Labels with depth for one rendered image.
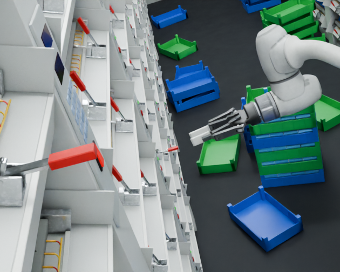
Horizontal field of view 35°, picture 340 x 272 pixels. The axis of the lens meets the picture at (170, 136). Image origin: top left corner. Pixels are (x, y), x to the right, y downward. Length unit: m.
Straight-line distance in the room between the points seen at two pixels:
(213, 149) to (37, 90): 2.52
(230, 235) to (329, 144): 0.78
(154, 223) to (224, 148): 1.85
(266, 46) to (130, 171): 0.74
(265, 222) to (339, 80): 1.29
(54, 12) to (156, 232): 0.59
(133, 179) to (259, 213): 1.56
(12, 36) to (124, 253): 0.31
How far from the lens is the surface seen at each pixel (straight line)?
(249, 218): 2.55
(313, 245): 2.38
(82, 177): 0.63
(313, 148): 2.56
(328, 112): 3.17
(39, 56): 0.56
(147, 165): 1.42
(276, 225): 2.49
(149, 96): 2.14
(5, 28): 0.56
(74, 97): 0.64
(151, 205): 1.28
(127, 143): 1.17
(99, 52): 1.13
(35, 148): 0.48
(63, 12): 0.83
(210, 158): 2.99
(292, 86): 1.70
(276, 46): 1.66
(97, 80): 1.03
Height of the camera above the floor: 1.71
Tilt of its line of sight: 31 degrees down
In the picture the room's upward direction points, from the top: 18 degrees counter-clockwise
